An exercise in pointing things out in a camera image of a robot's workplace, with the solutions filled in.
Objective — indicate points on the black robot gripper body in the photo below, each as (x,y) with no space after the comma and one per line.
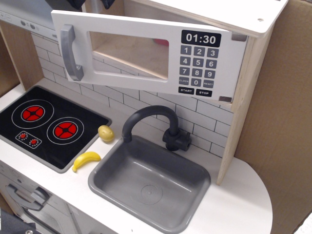
(74,4)

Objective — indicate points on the grey microwave door handle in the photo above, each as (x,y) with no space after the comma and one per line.
(67,37)

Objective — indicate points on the red object inside microwave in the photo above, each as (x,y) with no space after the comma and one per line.
(161,42)

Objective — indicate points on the wooden microwave cabinet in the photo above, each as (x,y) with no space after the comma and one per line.
(254,18)

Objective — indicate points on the grey range hood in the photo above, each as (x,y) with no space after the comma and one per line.
(36,11)

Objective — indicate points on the black toy stovetop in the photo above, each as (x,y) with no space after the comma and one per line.
(50,128)

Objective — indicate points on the yellow toy potato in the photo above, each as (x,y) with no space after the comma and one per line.
(106,133)

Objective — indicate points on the yellow toy banana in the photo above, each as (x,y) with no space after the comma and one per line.
(85,158)

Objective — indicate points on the dark grey toy faucet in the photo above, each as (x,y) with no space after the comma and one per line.
(174,138)

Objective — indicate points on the grey toy sink basin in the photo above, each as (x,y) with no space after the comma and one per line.
(151,183)

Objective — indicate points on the white toy oven door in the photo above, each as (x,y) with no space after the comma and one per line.
(54,218)

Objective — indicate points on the brown cardboard panel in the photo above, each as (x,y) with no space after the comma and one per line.
(276,139)

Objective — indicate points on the grey oven door handle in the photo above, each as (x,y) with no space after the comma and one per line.
(34,201)

